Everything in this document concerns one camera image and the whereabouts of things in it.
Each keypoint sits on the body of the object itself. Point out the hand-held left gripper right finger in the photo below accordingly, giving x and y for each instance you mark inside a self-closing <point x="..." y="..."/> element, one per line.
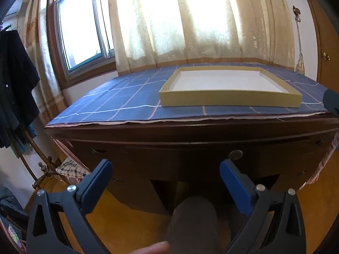
<point x="235" y="185"/>

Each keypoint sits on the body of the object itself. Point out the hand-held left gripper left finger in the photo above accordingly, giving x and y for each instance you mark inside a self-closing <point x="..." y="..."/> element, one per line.
<point x="95" y="187"/>

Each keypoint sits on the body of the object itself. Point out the shallow cardboard tray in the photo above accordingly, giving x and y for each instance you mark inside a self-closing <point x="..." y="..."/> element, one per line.
<point x="225" y="99"/>

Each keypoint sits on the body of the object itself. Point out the person's left hand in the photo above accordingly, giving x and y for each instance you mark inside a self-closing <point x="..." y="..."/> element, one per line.
<point x="153" y="248"/>

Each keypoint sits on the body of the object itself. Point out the checkered cloth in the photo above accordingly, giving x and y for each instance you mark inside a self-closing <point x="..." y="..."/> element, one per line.
<point x="71" y="169"/>

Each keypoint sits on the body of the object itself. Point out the wooden wardrobe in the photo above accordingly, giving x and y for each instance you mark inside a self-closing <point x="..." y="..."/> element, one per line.
<point x="324" y="71"/>

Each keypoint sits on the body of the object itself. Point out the wooden coat rack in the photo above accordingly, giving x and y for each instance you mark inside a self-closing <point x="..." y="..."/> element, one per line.
<point x="43" y="176"/>

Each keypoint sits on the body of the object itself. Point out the person's grey trouser leg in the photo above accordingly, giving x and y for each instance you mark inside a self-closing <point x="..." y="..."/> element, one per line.
<point x="193" y="225"/>

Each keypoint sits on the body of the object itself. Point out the dark wooden dresser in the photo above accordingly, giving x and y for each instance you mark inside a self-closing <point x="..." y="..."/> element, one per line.
<point x="185" y="135"/>

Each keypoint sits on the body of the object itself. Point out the teal hanging garment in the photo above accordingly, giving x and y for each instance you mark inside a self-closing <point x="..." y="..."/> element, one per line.
<point x="25" y="143"/>

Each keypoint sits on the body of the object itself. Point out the blue padded jacket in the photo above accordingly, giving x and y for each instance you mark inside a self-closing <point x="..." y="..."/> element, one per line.
<point x="10" y="203"/>

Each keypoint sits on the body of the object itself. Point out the floral cushion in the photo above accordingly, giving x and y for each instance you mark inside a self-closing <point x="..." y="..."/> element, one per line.
<point x="12" y="234"/>

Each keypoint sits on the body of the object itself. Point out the blue plaid cloth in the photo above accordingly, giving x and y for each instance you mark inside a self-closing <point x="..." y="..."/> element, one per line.
<point x="127" y="98"/>

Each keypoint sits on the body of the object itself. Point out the patterned beige curtain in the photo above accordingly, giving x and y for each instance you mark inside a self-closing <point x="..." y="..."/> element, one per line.
<point x="50" y="84"/>

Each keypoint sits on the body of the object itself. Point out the dark hanging clothes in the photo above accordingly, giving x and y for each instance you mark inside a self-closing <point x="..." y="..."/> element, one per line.
<point x="16" y="84"/>

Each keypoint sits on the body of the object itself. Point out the wooden framed window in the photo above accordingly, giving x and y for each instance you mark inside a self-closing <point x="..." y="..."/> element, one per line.
<point x="79" y="26"/>

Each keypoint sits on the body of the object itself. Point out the cream lace curtain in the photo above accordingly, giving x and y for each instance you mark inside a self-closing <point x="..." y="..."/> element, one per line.
<point x="159" y="31"/>

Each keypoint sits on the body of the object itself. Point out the white air conditioner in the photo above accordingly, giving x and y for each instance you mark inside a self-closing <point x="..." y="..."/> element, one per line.
<point x="14" y="9"/>

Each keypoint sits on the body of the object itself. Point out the hanging wall ornament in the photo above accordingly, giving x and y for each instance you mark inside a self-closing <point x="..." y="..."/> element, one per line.
<point x="296" y="10"/>

